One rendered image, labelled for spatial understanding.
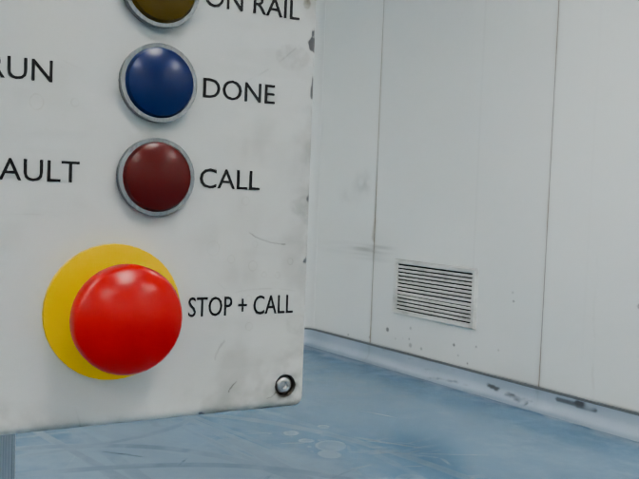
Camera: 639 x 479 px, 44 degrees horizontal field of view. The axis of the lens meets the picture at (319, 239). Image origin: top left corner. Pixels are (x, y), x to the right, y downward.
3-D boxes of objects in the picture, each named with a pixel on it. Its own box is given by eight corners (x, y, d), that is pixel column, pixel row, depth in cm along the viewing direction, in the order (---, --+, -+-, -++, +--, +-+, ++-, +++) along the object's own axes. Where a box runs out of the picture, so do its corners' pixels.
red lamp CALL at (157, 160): (194, 214, 31) (196, 143, 31) (124, 212, 30) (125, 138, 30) (187, 213, 32) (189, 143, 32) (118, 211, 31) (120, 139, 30)
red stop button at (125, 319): (186, 375, 29) (190, 265, 29) (74, 384, 27) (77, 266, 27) (150, 352, 33) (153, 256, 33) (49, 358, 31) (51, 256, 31)
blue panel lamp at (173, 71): (197, 121, 31) (199, 48, 31) (125, 115, 30) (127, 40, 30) (189, 122, 32) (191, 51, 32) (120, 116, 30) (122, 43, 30)
